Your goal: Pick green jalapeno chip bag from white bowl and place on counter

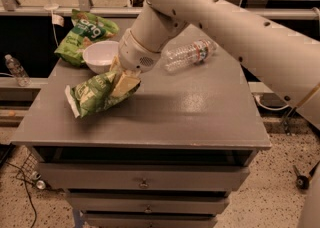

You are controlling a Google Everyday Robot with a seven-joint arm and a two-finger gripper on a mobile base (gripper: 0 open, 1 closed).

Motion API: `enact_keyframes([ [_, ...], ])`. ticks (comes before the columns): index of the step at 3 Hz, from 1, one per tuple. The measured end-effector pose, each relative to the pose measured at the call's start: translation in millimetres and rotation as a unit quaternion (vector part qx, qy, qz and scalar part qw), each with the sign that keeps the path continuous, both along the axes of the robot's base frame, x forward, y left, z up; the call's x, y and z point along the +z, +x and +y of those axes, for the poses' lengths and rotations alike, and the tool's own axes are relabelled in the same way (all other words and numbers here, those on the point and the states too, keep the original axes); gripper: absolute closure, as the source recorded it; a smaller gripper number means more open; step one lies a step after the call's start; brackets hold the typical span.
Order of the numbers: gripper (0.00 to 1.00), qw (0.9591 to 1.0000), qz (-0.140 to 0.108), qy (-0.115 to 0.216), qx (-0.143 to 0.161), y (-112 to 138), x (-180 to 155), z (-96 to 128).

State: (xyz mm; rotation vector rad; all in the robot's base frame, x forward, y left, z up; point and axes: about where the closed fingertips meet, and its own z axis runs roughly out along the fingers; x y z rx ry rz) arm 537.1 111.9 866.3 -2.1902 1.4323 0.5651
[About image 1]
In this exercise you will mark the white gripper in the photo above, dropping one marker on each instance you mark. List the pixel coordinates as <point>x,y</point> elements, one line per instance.
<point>134,55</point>

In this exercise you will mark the green jalapeno chip bag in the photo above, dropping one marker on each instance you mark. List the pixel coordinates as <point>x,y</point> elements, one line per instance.
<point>94,95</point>

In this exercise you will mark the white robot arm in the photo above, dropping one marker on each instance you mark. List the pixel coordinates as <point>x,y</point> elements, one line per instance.
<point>286,61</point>

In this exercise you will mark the white bowl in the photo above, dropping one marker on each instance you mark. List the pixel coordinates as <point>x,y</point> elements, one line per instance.
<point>99,56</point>

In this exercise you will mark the green chip bag behind bowl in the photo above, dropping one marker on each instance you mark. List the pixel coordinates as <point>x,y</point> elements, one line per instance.
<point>87,30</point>

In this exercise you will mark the clear plastic water bottle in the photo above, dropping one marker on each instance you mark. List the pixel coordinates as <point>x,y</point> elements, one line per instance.
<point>185,56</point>

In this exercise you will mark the grey drawer cabinet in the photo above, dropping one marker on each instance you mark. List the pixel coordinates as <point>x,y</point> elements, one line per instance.
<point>205,116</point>

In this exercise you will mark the small water bottle on ledge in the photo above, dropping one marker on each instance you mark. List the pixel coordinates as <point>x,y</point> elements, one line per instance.
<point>17,70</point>

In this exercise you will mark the top grey drawer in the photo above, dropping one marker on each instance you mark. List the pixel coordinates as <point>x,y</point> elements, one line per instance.
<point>143,177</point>

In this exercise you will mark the grey drawer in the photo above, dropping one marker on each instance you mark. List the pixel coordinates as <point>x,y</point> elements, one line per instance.
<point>148,203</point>
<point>143,177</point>
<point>149,221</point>

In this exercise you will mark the middle grey drawer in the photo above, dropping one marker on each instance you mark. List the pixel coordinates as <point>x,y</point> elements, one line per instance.
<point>148,203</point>

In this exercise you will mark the metal can on floor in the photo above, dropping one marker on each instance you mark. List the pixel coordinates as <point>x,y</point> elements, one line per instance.
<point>41,185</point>

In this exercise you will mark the bottom grey drawer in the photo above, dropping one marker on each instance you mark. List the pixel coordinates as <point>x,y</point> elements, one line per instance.
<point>149,221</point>

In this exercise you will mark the black caster wheel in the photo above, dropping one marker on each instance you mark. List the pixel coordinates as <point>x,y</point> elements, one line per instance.
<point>303,182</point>

